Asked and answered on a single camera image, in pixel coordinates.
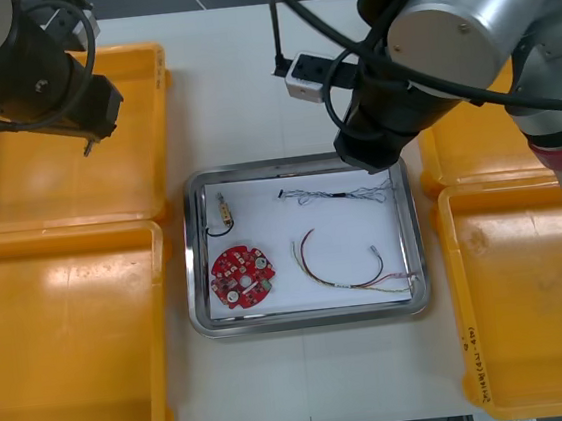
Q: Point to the white paper sheet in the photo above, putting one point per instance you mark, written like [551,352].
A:
[272,221]

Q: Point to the solenoid with yellow label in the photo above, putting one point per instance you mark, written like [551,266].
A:
[224,211]

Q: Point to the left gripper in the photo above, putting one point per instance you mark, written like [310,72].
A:
[96,106]

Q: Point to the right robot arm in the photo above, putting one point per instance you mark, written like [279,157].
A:
[467,25]

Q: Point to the steel tray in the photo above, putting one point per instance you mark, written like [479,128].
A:
[198,279]

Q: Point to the round red circuit board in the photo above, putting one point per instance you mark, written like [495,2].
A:
[232,271]

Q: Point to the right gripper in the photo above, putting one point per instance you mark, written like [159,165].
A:
[370,153]

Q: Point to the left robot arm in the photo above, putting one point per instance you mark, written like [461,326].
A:
[20,72]

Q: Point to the yellow-orange plastic bin with handwriting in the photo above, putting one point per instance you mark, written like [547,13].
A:
[522,306]

